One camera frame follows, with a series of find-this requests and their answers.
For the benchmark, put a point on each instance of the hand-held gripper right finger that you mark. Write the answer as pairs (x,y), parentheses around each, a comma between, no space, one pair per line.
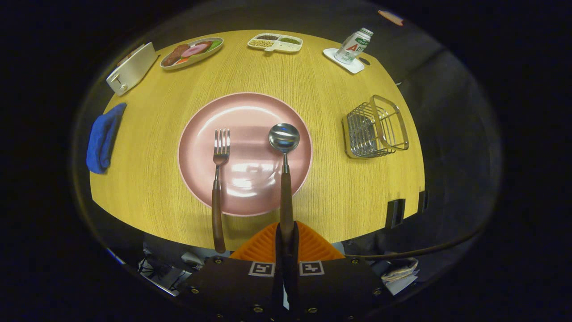
(339,286)

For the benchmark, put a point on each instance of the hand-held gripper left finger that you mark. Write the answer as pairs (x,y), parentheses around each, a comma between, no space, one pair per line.
(232,286)

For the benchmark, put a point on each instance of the white paper pile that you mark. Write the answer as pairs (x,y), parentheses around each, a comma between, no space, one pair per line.
(400,273)

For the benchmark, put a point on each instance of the black table clamp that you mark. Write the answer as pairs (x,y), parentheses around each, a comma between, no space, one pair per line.
(395,213)
(422,201)

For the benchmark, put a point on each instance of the pink round plate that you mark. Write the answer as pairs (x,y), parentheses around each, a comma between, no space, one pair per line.
(250,179)

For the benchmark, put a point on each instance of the blue cloth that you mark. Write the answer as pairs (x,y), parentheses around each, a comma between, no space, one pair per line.
(102,141)

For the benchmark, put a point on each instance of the white square coaster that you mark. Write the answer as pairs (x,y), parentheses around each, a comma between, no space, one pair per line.
(355,66)

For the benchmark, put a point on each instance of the white toaster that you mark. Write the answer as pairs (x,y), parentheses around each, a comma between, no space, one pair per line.
(132,71)

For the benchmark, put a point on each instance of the oval plate with toy food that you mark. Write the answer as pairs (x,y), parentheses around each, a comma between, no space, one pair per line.
(191,52)

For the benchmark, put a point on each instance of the white drink bottle green label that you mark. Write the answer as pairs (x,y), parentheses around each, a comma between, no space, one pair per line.
(353,46)

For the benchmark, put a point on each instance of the white divided tray with beans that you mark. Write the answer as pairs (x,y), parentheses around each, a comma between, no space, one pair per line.
(275,43)

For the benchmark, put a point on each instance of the silver metal frame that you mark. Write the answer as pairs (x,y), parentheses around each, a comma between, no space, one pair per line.
(156,284)

